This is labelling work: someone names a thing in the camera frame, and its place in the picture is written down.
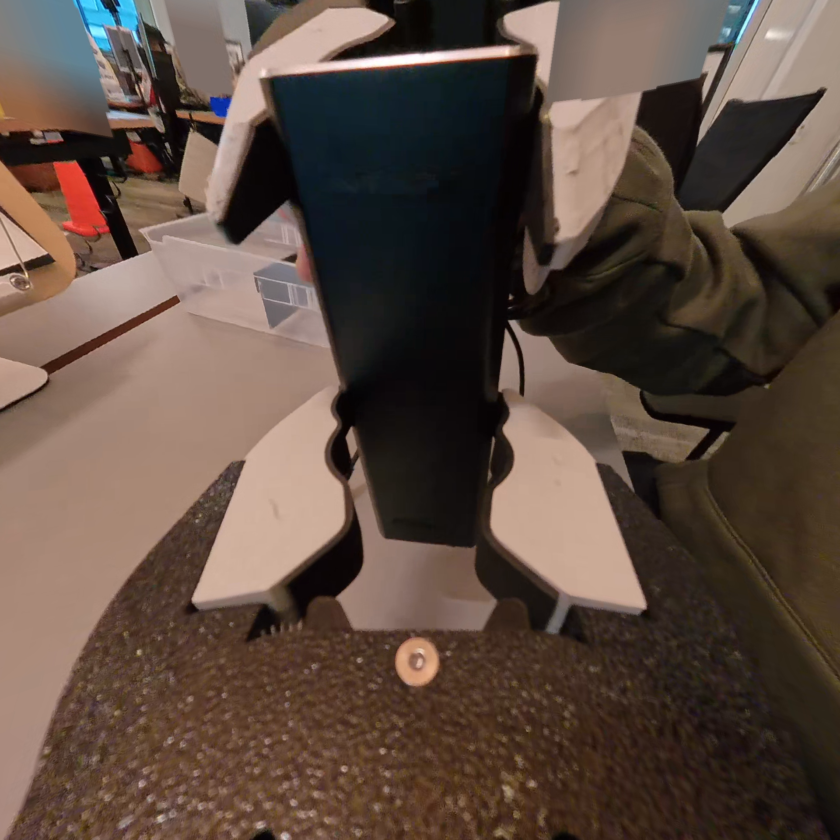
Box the person's right forearm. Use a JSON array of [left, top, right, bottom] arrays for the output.
[[518, 125, 840, 395]]

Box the grey desk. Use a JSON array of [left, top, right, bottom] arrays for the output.
[[0, 252, 634, 782]]

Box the clear plastic bin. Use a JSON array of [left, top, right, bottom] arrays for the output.
[[140, 217, 332, 349]]

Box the wooden document stand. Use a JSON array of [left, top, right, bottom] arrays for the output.
[[0, 161, 76, 411]]

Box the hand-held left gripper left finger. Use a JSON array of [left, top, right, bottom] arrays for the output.
[[192, 386, 363, 614]]

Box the orange traffic cone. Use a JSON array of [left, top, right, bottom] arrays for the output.
[[52, 161, 109, 237]]

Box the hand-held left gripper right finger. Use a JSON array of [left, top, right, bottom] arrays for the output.
[[476, 388, 647, 634]]

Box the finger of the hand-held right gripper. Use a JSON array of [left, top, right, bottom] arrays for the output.
[[502, 0, 642, 293], [205, 7, 395, 245]]

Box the black bin divider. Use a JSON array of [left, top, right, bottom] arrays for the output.
[[255, 262, 324, 330]]

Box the black USB hub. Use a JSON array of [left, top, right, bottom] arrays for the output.
[[260, 46, 539, 547]]

